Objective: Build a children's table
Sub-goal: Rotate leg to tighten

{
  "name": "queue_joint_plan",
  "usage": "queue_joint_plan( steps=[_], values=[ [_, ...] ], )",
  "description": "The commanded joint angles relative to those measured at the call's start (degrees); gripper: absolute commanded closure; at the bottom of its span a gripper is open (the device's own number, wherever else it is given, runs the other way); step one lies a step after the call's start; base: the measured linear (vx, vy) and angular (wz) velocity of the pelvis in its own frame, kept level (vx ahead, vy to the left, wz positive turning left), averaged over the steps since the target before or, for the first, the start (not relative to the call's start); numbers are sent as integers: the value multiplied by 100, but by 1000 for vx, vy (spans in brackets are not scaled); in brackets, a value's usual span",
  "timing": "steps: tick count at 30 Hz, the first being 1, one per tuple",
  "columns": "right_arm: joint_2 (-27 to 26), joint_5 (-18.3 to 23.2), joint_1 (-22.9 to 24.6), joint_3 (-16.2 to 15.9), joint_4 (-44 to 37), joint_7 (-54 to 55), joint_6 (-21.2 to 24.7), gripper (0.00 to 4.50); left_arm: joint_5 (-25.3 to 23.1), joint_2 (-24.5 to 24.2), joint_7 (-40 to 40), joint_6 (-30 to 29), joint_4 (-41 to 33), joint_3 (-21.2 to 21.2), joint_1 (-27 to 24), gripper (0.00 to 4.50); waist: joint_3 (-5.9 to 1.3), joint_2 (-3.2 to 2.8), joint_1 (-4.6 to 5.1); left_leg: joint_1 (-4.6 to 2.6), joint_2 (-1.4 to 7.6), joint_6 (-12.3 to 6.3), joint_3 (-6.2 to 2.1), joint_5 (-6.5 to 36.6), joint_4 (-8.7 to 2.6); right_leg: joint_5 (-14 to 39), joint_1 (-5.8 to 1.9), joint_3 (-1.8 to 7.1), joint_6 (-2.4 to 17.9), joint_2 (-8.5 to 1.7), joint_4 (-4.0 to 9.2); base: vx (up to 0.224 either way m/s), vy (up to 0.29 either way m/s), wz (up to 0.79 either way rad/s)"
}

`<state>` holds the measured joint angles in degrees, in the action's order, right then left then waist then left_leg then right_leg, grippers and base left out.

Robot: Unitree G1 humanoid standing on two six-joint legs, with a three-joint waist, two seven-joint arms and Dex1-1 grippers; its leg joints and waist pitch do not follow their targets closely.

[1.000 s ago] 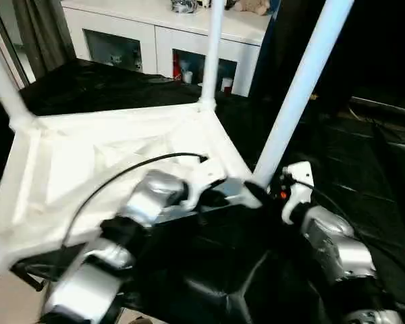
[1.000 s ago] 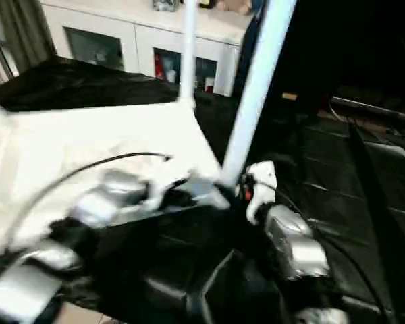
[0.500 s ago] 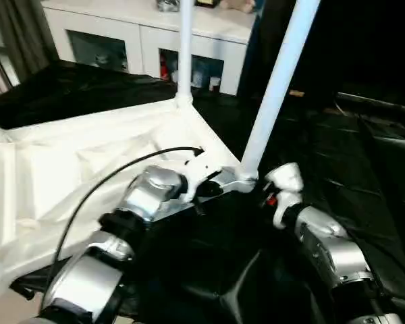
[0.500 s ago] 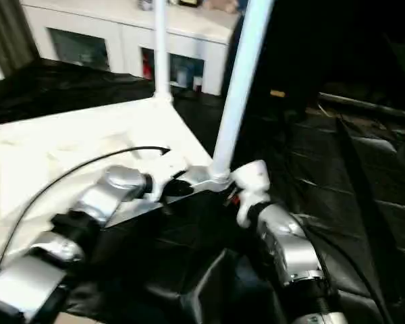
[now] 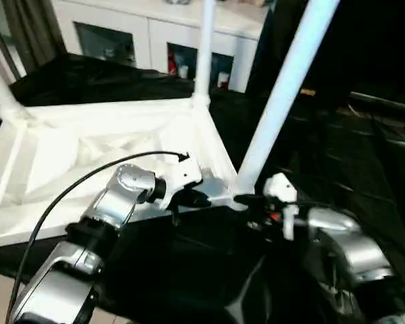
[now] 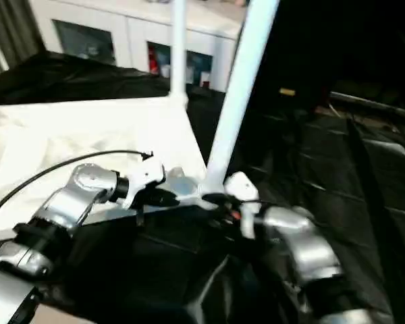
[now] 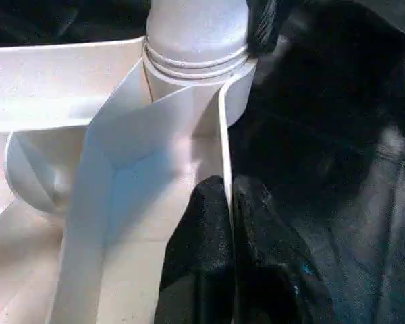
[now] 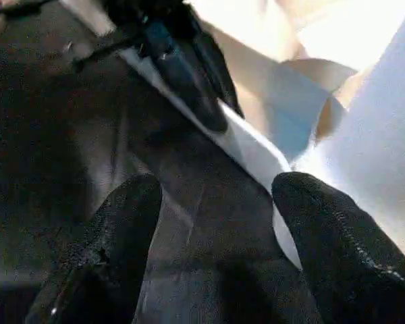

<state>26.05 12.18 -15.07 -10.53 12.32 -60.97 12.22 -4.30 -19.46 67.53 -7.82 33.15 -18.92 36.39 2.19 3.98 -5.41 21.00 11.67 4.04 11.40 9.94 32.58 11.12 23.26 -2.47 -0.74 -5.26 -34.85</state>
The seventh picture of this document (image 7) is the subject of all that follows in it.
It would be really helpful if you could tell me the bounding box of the black table mat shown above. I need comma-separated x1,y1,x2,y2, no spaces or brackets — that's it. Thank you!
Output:
0,0,405,324

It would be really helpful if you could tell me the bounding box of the white plastic table leg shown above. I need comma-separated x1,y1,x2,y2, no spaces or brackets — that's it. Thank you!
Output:
143,0,252,82

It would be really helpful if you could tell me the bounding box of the white plastic table top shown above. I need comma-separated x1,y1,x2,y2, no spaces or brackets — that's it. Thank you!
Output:
0,36,258,324

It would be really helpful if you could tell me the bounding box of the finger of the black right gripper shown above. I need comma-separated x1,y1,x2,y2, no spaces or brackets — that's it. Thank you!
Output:
245,0,293,59

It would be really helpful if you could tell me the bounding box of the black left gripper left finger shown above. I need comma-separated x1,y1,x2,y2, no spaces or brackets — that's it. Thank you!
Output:
154,174,239,324

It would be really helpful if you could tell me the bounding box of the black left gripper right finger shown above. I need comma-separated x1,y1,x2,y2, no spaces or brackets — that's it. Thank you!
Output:
231,175,328,324

